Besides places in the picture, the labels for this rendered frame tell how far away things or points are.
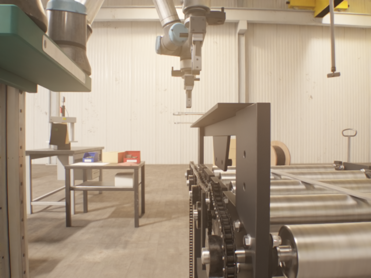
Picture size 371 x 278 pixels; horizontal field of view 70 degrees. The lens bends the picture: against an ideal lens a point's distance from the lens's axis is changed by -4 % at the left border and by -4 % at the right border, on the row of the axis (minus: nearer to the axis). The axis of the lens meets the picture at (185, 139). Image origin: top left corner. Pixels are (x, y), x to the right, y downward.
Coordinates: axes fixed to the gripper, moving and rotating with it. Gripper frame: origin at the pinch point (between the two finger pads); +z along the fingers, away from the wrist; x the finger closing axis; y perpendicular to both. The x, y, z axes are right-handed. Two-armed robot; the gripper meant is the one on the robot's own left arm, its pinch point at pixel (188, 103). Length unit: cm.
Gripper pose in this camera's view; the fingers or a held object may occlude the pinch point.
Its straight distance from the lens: 142.8
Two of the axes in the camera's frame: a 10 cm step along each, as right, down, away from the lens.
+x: -0.3, -0.1, 10.0
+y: 10.0, 0.0, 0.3
